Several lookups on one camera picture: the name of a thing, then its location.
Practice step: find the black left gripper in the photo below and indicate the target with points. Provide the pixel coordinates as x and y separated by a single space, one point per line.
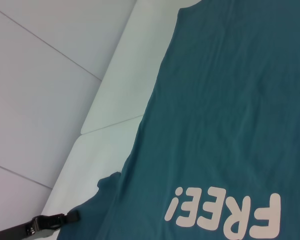
12 231

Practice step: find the teal T-shirt with FREE! print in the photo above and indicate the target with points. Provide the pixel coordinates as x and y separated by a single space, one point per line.
215 100

